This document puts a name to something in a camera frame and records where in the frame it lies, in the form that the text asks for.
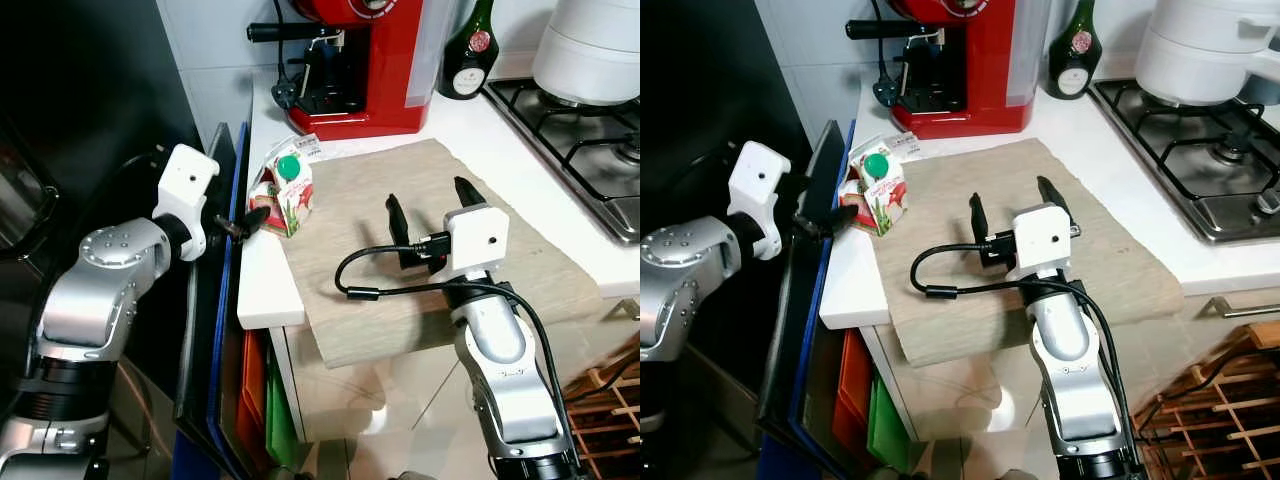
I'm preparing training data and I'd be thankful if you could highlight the small white red drink carton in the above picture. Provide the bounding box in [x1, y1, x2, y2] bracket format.
[838, 135, 911, 238]
[247, 138, 316, 239]

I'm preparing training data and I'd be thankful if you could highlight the dark steel fridge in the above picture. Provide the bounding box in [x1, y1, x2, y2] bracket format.
[640, 0, 816, 421]
[0, 0, 216, 421]

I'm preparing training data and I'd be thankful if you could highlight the large blue board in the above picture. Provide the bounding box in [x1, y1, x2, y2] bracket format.
[757, 118, 856, 480]
[170, 120, 251, 480]

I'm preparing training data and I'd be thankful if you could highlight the beige wood-grain mat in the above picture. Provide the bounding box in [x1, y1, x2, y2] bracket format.
[272, 138, 606, 371]
[865, 138, 1188, 369]

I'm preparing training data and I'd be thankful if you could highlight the dark grey tray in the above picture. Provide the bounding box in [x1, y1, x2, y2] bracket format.
[172, 122, 241, 461]
[755, 120, 846, 451]

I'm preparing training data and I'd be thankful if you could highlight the steel gas stove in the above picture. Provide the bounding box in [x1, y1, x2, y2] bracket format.
[1088, 75, 1280, 246]
[482, 75, 641, 246]

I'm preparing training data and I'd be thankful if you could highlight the green glass bottle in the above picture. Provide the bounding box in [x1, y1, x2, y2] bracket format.
[1045, 0, 1103, 101]
[440, 0, 499, 101]

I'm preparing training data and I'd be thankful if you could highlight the red coffee machine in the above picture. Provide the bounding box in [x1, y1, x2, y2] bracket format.
[845, 0, 1053, 139]
[247, 0, 456, 141]

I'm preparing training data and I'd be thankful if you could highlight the beige kitchen cabinet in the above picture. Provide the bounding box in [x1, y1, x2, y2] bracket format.
[880, 325, 1280, 471]
[272, 325, 641, 446]

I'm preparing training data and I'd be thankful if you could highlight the orange cutting board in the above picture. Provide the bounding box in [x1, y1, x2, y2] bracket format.
[830, 328, 877, 466]
[238, 330, 271, 471]

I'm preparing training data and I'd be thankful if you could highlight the white cooking pot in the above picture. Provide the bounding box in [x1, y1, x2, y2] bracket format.
[1135, 0, 1280, 108]
[530, 0, 641, 108]

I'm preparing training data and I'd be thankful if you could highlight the wooden wine rack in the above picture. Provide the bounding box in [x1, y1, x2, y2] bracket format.
[1130, 320, 1280, 480]
[560, 335, 641, 480]

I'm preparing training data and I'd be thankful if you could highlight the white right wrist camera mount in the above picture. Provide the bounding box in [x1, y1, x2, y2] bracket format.
[1005, 203, 1079, 283]
[443, 203, 511, 283]

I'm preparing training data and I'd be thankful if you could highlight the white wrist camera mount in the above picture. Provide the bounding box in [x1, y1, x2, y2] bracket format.
[1005, 203, 1079, 283]
[727, 140, 793, 261]
[152, 143, 221, 263]
[443, 203, 511, 283]

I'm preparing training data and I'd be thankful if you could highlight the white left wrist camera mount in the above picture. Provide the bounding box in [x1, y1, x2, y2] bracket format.
[727, 140, 793, 261]
[152, 143, 221, 263]

